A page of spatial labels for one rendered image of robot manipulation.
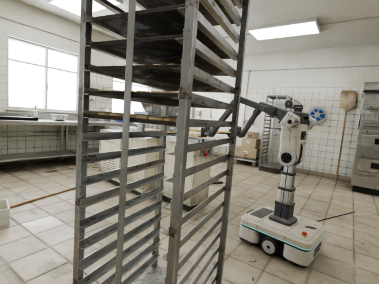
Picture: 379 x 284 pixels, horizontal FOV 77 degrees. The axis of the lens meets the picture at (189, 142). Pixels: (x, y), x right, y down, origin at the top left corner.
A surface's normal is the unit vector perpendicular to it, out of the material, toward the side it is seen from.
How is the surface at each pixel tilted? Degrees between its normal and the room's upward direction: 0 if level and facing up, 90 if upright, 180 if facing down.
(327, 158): 90
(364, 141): 90
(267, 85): 90
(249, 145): 93
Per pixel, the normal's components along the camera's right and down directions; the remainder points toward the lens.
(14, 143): 0.82, 0.12
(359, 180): -0.57, 0.02
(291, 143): -0.69, 0.21
